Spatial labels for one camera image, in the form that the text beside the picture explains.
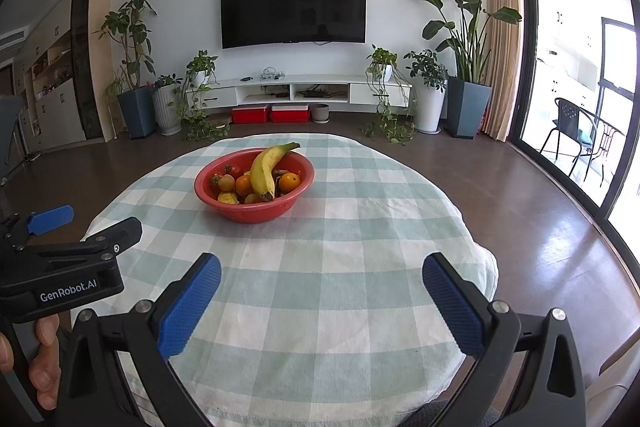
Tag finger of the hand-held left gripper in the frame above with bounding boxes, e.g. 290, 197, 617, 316
0, 205, 75, 242
80, 217, 143, 260

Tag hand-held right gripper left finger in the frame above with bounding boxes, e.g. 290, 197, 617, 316
56, 253, 222, 427

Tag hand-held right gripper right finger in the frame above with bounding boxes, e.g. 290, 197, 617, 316
422, 252, 587, 427

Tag red plastic colander bowl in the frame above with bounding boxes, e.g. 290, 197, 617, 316
194, 148, 316, 224

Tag large banana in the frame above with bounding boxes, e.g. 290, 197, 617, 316
249, 142, 302, 202

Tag person's left hand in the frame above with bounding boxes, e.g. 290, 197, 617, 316
0, 314, 63, 412

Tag green white checked tablecloth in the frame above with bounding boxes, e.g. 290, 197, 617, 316
80, 133, 499, 427

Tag tall tree in blue pot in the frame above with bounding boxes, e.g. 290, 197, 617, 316
93, 0, 158, 140

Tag plant in white ribbed pot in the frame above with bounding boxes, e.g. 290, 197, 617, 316
151, 74, 185, 136

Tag trailing pothos in white pot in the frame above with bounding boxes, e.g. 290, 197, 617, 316
361, 46, 418, 145
172, 50, 232, 142

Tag ceiling air vent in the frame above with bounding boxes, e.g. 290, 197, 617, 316
0, 29, 28, 50

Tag white chair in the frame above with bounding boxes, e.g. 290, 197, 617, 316
585, 332, 640, 427

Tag large-leaf plant in blue pot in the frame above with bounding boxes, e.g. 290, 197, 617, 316
400, 0, 523, 140

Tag bushy plant in white pot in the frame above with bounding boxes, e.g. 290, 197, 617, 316
404, 49, 449, 134

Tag white television cabinet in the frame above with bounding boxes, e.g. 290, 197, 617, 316
185, 74, 413, 115

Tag black metal balcony chair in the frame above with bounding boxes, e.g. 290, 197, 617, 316
540, 98, 598, 180

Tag beige curtain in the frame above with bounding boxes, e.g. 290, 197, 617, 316
484, 0, 523, 142

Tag black sliding glass door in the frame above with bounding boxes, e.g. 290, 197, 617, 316
510, 0, 640, 253

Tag beige wall shelving unit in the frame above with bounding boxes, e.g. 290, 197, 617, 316
12, 0, 121, 152

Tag black wall television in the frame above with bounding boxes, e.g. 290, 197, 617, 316
220, 0, 367, 50

